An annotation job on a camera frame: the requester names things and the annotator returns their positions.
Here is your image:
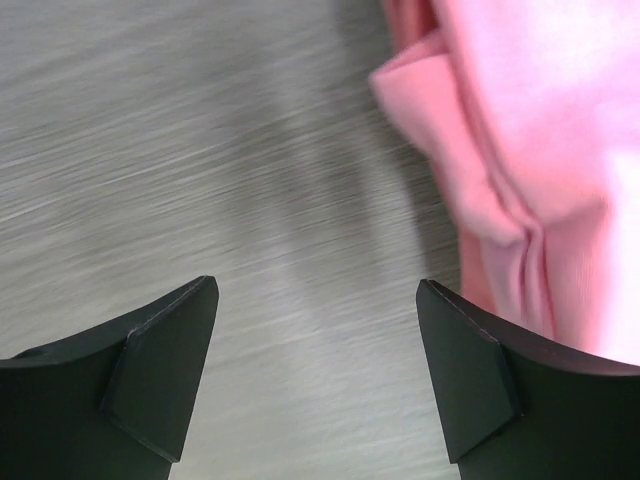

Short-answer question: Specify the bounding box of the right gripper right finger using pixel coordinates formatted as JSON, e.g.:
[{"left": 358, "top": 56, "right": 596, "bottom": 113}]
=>
[{"left": 416, "top": 280, "right": 639, "bottom": 480}]

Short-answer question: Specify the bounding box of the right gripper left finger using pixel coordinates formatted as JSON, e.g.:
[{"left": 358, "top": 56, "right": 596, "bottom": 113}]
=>
[{"left": 1, "top": 276, "right": 218, "bottom": 479}]

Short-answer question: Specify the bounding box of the light pink shirt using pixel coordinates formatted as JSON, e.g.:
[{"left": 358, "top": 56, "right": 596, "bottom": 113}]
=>
[{"left": 371, "top": 0, "right": 639, "bottom": 364}]

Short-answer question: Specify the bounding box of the salmon pink shirt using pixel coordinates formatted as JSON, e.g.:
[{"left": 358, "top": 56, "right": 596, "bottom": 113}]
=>
[{"left": 383, "top": 0, "right": 438, "bottom": 53}]

